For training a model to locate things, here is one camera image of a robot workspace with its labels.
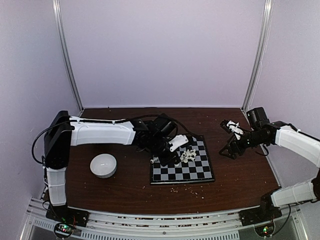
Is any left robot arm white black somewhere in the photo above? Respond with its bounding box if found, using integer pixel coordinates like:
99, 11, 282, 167
44, 111, 188, 222

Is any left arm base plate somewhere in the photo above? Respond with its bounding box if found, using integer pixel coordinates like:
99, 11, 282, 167
45, 207, 90, 227

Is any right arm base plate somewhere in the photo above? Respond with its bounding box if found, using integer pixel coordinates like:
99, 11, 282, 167
239, 206, 282, 226

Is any aluminium front rail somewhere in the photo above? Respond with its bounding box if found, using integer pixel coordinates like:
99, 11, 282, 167
21, 197, 305, 240

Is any white ceramic bowl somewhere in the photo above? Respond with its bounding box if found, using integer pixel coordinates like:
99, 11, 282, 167
90, 153, 117, 179

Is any aluminium frame post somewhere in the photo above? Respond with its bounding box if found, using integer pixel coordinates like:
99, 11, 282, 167
241, 0, 274, 112
52, 0, 84, 113

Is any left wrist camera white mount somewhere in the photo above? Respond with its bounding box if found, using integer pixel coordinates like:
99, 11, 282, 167
168, 134, 189, 152

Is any right aluminium frame post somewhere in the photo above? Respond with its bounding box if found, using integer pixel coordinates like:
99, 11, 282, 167
241, 0, 274, 112

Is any black grey chess board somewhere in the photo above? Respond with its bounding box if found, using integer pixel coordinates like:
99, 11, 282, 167
150, 135, 216, 185

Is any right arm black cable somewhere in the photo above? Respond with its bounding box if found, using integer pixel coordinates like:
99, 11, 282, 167
271, 203, 292, 237

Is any pile of white chess pieces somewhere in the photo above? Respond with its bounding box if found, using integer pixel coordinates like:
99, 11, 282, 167
180, 149, 197, 163

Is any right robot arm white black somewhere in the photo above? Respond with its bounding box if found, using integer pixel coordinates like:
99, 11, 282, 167
219, 107, 320, 226

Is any white chess piece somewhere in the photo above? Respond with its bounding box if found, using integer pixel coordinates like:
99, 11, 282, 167
150, 157, 160, 164

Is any left aluminium frame post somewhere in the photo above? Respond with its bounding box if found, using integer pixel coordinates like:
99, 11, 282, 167
52, 0, 84, 113

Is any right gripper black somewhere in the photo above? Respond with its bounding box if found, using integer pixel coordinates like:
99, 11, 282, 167
219, 128, 266, 160

